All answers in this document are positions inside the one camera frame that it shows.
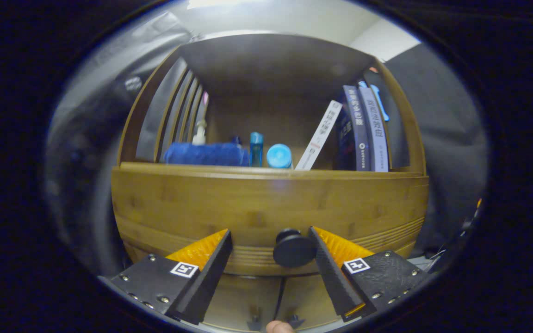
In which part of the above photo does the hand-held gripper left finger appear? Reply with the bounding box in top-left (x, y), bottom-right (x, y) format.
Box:
top-left (99, 228), bottom-right (234, 325)

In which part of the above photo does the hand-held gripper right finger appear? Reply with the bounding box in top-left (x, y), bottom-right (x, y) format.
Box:
top-left (308, 226), bottom-right (434, 323)

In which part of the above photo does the light blue tube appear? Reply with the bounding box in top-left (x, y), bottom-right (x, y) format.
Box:
top-left (266, 143), bottom-right (293, 169)

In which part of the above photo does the wooden cabinet door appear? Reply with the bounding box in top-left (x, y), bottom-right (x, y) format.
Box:
top-left (276, 273), bottom-right (341, 330)
top-left (202, 275), bottom-right (282, 331)

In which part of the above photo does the wooden countertop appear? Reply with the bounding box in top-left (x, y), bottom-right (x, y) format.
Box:
top-left (118, 160), bottom-right (428, 175)

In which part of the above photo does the wooden cabinet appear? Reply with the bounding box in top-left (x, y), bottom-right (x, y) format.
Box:
top-left (111, 32), bottom-right (430, 331)

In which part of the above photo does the blue towel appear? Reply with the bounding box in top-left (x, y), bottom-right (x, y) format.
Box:
top-left (163, 142), bottom-right (250, 167)

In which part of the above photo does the clear blue bottle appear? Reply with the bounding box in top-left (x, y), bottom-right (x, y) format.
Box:
top-left (249, 132), bottom-right (264, 167)

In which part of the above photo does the white pump bottle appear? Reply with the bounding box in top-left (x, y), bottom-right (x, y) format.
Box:
top-left (192, 119), bottom-right (208, 146)

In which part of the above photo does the white book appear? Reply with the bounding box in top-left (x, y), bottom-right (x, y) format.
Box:
top-left (294, 100), bottom-right (343, 171)

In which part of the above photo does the dark blue book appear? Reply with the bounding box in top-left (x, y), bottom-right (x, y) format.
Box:
top-left (336, 85), bottom-right (371, 172)

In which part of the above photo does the light purple book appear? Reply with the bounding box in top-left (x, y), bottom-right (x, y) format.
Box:
top-left (358, 86), bottom-right (390, 173)

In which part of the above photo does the orange and black clamp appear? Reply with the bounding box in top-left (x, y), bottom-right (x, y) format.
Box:
top-left (461, 198), bottom-right (483, 232)

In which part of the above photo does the black backdrop cloth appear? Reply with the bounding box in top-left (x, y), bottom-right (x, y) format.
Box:
top-left (44, 12), bottom-right (488, 278)

